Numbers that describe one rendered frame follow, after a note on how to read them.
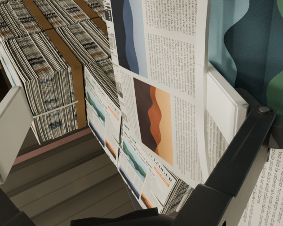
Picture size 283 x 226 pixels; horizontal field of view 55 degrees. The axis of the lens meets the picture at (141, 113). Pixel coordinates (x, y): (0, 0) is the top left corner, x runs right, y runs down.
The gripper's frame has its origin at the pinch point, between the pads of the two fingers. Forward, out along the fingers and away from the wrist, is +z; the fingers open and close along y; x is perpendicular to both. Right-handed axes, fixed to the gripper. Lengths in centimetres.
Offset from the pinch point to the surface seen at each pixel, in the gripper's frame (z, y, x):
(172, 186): 39, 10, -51
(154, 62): 7.2, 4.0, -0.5
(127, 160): 63, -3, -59
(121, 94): 14.2, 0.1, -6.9
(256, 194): -3.9, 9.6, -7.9
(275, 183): -4.9, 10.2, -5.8
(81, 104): 91, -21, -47
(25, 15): 117, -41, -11
